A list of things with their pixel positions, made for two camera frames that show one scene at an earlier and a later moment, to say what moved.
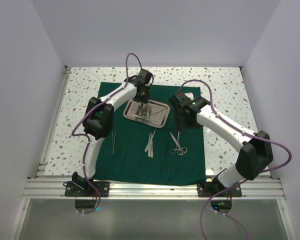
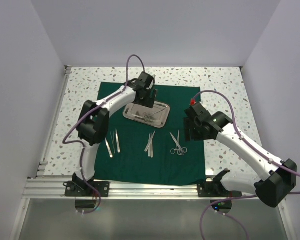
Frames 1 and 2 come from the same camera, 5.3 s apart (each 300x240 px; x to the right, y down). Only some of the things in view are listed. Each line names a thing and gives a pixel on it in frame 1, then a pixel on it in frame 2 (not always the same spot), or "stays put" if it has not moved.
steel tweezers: (141, 108) -> (117, 141)
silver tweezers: (147, 146) stays put
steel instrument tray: (158, 112) stays put
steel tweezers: (113, 142) stays put
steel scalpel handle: (151, 146) stays put
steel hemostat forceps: (181, 151) -> (178, 139)
